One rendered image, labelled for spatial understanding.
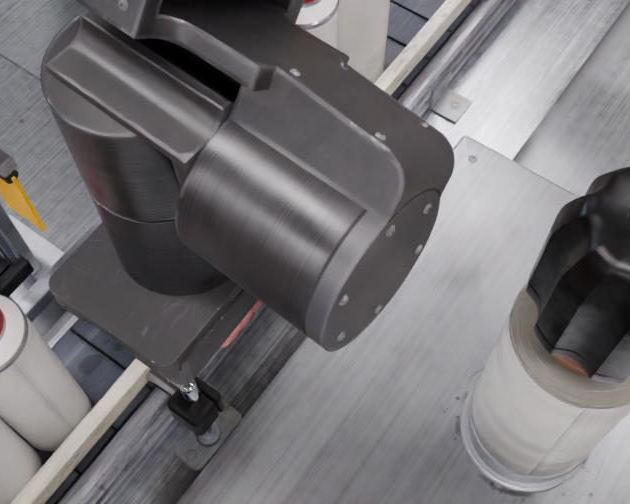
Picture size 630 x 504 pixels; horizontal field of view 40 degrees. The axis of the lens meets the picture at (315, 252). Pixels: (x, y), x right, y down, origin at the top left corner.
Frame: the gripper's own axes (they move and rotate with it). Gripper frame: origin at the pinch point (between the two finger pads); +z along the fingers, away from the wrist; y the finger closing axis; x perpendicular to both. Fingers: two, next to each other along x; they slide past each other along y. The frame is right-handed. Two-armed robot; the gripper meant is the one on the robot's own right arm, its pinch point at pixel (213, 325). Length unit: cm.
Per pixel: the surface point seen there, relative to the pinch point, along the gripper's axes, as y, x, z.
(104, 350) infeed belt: -0.4, 13.6, 20.9
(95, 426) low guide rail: -5.5, 8.8, 17.6
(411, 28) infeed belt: 39.8, 11.5, 20.4
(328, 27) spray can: 24.2, 9.8, 5.6
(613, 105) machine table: 47, -7, 26
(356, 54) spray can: 30.1, 11.2, 14.8
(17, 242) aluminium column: 2.4, 25.1, 19.7
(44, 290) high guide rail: -0.9, 16.0, 12.6
